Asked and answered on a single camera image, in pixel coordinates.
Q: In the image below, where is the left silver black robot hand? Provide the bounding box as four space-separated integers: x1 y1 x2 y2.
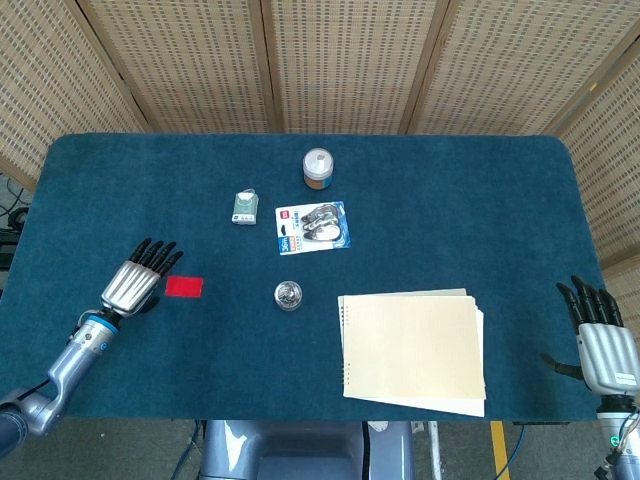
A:
99 237 185 319

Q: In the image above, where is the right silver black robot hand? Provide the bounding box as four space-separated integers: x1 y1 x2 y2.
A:
540 275 640 399

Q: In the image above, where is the correction tape blister pack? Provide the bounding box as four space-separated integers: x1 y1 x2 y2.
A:
274 200 353 257

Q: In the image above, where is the blue table cloth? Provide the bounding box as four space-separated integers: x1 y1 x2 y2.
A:
0 132 609 423

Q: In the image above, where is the small green white package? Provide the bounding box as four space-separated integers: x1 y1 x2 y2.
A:
230 187 260 227

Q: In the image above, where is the clear paper clip jar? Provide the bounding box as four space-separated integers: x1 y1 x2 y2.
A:
273 279 304 312

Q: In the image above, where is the cream spiral notebook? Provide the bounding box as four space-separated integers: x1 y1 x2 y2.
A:
337 287 488 419

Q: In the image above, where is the clear-lidded jar with brown contents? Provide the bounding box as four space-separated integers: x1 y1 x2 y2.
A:
302 147 336 192

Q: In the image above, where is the blue-grey robot torso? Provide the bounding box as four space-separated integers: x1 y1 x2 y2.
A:
198 419 417 480

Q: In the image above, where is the woven bamboo folding screen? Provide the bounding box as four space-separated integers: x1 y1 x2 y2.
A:
0 0 640 322

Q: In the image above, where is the blue cable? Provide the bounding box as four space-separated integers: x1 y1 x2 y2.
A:
499 423 529 480

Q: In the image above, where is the white metal post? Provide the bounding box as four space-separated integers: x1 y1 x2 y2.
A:
426 421 444 480

